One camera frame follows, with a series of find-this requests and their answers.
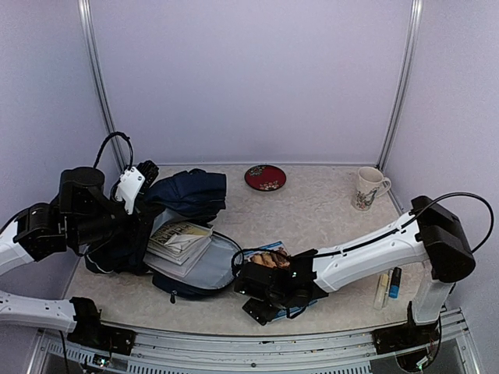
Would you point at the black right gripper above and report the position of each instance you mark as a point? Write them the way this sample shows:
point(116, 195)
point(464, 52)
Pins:
point(261, 315)

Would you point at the blue white workbook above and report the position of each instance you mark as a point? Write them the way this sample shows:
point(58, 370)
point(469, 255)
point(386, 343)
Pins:
point(273, 257)

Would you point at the pink illustrated picture book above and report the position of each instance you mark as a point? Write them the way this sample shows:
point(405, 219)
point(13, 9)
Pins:
point(177, 237)

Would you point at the navy blue student backpack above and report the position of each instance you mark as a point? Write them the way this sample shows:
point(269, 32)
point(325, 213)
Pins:
point(195, 196)

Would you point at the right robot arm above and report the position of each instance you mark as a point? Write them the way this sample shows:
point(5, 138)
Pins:
point(427, 233)

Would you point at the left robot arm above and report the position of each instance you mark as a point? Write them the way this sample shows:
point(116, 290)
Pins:
point(79, 215)

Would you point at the red floral round plate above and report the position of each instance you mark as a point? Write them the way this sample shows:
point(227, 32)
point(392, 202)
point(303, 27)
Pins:
point(265, 178)

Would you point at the cream highlighter pen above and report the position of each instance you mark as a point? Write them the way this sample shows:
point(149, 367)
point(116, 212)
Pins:
point(379, 296)

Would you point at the white marker pen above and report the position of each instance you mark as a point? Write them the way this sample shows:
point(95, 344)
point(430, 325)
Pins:
point(387, 289)

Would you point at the blue capped black marker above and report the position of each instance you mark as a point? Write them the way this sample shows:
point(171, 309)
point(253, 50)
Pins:
point(396, 277)

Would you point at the white cartoon mug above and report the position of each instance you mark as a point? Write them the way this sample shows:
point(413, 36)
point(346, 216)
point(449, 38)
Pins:
point(371, 184)

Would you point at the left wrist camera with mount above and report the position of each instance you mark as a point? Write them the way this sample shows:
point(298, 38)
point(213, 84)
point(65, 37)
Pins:
point(133, 183)

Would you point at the front aluminium rail base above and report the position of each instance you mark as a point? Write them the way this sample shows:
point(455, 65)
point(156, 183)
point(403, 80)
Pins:
point(354, 351)

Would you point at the right aluminium frame post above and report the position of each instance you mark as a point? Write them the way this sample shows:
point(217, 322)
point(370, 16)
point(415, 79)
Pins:
point(403, 82)

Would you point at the aluminium frame post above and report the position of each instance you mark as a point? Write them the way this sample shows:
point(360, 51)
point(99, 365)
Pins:
point(403, 82)
point(95, 66)

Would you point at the left aluminium frame post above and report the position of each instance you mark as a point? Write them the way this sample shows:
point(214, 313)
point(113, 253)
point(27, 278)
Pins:
point(95, 66)

